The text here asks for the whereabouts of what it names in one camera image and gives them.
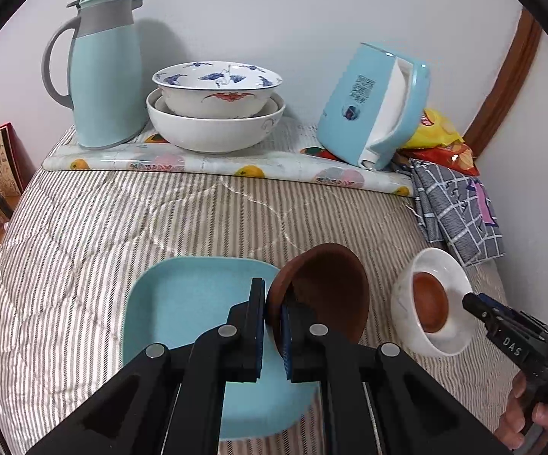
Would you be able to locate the light blue electric kettle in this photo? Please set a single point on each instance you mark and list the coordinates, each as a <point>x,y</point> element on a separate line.
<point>354,104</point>

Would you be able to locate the yellow snack bag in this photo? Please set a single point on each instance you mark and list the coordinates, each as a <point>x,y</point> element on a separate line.
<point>437,125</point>

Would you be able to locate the red snack bag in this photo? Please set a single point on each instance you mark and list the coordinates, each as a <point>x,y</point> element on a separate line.
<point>449,159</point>

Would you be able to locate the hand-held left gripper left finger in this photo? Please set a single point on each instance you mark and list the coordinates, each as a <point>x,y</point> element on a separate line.
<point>254,331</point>

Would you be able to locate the person's right hand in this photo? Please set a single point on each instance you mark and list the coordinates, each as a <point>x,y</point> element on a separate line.
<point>515,412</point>

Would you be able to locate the blue patterned white bowl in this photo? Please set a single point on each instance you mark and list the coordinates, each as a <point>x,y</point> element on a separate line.
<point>217,92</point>

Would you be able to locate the striped quilted blanket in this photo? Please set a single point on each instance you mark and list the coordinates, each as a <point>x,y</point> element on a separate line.
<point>136,227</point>

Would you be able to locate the light blue plate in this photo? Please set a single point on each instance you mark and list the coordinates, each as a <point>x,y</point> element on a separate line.
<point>184,303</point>

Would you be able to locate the small brown bowl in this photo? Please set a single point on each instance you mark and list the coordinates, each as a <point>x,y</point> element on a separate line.
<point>331,284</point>
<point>430,301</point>

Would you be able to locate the fruit print table mat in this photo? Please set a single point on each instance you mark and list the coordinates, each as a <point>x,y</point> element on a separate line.
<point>264,170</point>

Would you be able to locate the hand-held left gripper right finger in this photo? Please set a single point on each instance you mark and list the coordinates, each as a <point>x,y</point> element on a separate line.
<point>289,341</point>

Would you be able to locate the patterned gift box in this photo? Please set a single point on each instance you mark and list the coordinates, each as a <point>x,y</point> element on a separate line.
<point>4,159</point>

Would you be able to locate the grey checkered cloth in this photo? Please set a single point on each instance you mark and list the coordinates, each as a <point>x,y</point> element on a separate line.
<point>458,218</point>

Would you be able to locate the wooden door frame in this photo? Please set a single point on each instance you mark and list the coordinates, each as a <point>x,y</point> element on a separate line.
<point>506,85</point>

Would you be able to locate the light blue thermos jug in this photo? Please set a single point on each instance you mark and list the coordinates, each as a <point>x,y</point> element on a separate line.
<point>106,80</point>

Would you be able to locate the large plain white bowl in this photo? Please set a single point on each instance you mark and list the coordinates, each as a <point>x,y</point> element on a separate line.
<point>212,132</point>

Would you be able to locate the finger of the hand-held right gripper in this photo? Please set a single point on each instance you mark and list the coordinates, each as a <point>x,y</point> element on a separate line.
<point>504,336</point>
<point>515,316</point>

